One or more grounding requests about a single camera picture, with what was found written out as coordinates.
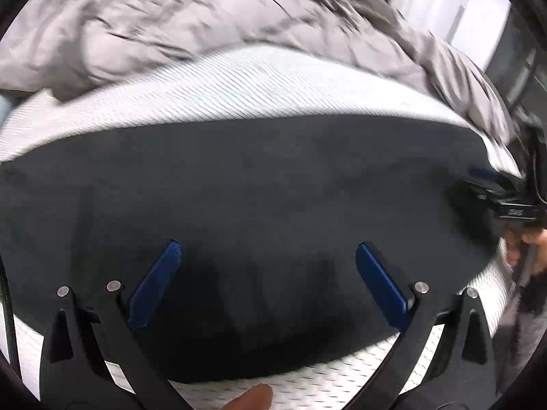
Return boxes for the black pants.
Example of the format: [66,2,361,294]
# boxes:
[1,115,497,383]

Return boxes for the right hand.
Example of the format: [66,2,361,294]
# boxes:
[504,228,547,275]

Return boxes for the left hand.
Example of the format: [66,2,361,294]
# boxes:
[222,384,274,410]

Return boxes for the dark open wardrobe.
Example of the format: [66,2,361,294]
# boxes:
[486,5,546,145]

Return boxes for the white honeycomb mattress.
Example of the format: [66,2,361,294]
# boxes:
[1,45,507,409]

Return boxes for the grey crumpled duvet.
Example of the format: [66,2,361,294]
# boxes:
[0,0,514,147]

